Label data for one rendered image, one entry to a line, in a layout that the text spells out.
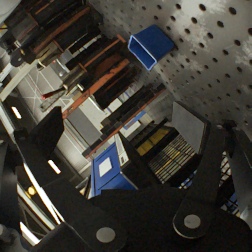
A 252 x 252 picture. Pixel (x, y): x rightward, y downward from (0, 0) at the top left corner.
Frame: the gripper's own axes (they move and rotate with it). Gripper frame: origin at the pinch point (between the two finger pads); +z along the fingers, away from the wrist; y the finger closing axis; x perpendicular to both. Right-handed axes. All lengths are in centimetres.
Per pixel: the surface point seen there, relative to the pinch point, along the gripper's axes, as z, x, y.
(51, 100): 56, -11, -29
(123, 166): 5.9, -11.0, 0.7
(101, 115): 808, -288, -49
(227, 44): 11.9, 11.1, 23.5
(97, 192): 14.3, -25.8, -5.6
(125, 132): 755, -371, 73
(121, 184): 11.9, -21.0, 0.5
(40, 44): 58, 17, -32
